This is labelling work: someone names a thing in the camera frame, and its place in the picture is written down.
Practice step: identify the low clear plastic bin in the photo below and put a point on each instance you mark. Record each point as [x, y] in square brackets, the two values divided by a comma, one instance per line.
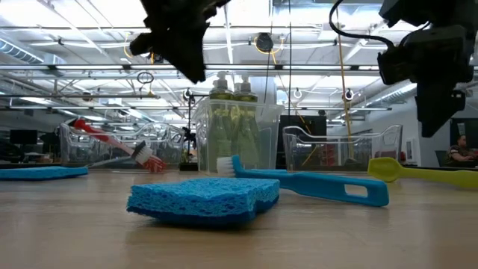
[388, 142]
[112, 134]

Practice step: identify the person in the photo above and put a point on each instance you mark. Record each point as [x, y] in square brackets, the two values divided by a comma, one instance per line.
[457, 153]

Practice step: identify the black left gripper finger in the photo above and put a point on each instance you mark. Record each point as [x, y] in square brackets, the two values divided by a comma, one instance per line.
[142, 45]
[188, 56]

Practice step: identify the small hanging reel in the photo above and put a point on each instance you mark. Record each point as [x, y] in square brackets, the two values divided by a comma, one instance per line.
[348, 94]
[297, 93]

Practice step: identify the red dish brush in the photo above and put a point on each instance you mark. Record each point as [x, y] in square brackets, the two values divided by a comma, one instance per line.
[84, 126]

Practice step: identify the dark doorway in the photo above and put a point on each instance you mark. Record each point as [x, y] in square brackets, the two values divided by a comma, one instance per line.
[472, 129]

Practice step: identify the blue cellulose sponge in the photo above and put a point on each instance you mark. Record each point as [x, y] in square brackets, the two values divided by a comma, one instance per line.
[41, 173]
[201, 198]

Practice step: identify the blue dish brush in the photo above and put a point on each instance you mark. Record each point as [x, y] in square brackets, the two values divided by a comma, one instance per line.
[317, 185]

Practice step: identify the green dish brush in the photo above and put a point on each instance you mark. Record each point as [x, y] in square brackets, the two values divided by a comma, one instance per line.
[388, 169]

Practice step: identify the black desk monitor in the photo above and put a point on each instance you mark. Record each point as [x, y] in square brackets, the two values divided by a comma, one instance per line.
[23, 137]

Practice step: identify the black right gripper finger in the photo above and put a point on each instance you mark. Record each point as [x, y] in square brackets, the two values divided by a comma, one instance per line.
[438, 104]

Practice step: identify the black monitor panel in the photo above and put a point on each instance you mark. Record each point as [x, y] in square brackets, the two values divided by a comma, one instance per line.
[306, 120]

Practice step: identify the tall clear plastic bin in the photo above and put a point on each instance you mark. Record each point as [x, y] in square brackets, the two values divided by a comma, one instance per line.
[269, 138]

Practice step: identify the black tripod stand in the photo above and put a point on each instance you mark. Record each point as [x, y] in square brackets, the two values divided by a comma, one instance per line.
[190, 138]

